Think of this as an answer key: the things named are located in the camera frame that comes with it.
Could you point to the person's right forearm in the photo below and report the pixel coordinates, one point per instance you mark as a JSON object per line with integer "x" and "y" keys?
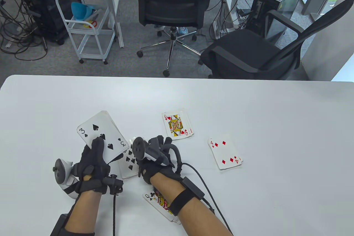
{"x": 204, "y": 222}

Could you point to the black glass computer tower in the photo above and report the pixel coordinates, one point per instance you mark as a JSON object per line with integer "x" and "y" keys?
{"x": 271, "y": 0}

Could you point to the white power strip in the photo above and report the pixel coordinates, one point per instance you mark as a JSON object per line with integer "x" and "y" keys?
{"x": 241, "y": 17}

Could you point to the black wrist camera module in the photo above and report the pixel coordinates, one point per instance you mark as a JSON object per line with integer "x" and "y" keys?
{"x": 113, "y": 183}
{"x": 156, "y": 143}

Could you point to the black mesh office chair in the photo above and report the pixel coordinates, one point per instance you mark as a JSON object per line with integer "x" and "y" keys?
{"x": 166, "y": 9}
{"x": 240, "y": 50}

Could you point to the deck of playing cards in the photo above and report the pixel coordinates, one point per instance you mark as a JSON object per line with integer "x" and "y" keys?
{"x": 102, "y": 128}

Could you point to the person's right hand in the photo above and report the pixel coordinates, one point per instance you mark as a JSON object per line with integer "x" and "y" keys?
{"x": 163, "y": 171}

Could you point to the person's left forearm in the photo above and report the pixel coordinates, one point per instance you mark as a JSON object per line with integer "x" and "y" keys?
{"x": 83, "y": 214}

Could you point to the four of diamonds playing card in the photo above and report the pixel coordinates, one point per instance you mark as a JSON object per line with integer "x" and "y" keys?
{"x": 226, "y": 150}

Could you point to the blue plastic funnel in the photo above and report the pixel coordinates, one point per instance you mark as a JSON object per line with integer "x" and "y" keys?
{"x": 78, "y": 12}

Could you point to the grey white VR controller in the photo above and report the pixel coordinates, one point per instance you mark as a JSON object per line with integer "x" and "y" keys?
{"x": 62, "y": 175}
{"x": 138, "y": 147}

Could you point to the pile of club playing cards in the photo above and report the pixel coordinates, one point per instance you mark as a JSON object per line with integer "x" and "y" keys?
{"x": 174, "y": 218}

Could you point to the pile of heart playing cards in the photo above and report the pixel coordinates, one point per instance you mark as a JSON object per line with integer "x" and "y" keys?
{"x": 189, "y": 122}

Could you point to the person's left hand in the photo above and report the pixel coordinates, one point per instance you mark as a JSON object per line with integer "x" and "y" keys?
{"x": 91, "y": 169}

